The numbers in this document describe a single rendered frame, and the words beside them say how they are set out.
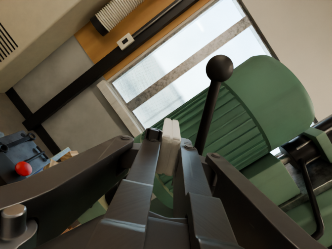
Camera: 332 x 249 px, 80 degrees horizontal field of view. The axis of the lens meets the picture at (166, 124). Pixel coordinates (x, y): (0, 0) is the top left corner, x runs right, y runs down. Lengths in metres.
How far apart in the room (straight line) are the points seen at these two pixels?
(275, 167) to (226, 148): 0.10
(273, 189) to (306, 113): 0.15
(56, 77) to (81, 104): 0.33
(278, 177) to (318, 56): 1.75
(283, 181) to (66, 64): 1.91
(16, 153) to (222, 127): 0.41
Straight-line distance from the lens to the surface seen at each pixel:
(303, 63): 2.05
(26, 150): 0.53
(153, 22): 1.78
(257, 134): 0.37
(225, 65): 0.26
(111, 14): 1.78
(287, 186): 0.44
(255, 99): 0.36
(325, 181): 0.47
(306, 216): 0.45
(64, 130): 2.11
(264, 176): 0.41
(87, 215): 0.50
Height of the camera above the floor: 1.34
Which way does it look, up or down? 9 degrees down
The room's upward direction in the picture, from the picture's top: 55 degrees clockwise
